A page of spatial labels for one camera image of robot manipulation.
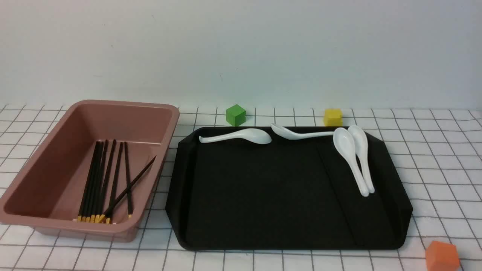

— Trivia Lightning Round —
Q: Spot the white ceramic spoon far left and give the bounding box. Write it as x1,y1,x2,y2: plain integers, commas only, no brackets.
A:
198,128,272,145

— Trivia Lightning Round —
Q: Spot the white ceramic spoon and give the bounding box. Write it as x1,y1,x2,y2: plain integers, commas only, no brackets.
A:
271,123,334,140
198,128,272,145
333,127,369,197
348,125,375,193

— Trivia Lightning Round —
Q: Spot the green cube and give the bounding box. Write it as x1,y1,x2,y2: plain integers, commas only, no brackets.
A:
225,104,246,127

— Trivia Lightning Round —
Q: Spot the white ceramic spoon centre back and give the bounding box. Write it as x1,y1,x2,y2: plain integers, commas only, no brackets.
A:
271,123,334,140

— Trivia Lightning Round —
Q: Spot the black plastic serving tray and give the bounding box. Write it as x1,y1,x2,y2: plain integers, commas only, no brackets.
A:
165,126,413,250

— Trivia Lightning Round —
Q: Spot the yellow cube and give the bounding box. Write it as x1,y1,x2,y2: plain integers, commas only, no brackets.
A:
323,108,343,127

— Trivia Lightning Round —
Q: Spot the white ceramic spoon right front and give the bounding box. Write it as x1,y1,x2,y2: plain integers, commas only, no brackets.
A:
333,127,369,197

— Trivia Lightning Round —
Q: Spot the black chopstick lying diagonal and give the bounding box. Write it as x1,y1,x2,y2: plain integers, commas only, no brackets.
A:
98,156,157,223

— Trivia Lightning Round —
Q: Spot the white ceramic spoon rightmost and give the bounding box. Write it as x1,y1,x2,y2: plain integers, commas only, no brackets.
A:
348,125,375,193

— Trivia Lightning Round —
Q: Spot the black chopstick upright right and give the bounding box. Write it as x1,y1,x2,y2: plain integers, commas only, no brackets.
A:
124,142,134,219

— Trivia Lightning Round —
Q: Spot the black chopstick leftmost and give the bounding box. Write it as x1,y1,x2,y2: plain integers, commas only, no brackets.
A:
77,141,102,222

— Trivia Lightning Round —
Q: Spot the pink plastic rectangular bin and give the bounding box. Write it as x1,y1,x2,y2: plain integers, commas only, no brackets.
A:
1,100,180,242

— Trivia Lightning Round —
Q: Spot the orange cube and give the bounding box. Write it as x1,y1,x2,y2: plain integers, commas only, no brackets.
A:
425,240,460,271

